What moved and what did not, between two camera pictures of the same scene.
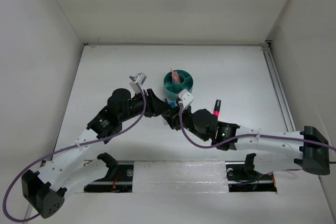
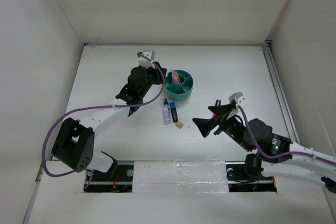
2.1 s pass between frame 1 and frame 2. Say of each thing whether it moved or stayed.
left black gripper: moved
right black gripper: moved
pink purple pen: stayed
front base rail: stayed
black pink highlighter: stayed
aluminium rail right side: stayed
